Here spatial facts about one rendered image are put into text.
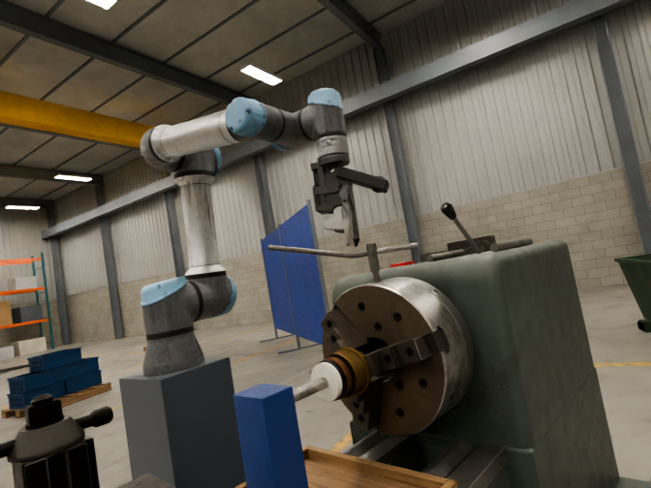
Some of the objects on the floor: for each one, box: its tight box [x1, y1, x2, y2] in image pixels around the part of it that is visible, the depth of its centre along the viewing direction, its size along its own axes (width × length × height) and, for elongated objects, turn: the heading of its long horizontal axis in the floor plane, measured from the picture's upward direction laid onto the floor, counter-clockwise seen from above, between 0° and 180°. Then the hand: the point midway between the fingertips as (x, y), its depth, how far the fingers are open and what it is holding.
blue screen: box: [260, 199, 329, 374], centre depth 761 cm, size 412×80×235 cm, turn 132°
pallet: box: [1, 348, 111, 418], centre depth 642 cm, size 120×80×79 cm, turn 89°
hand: (356, 246), depth 91 cm, fingers open, 14 cm apart
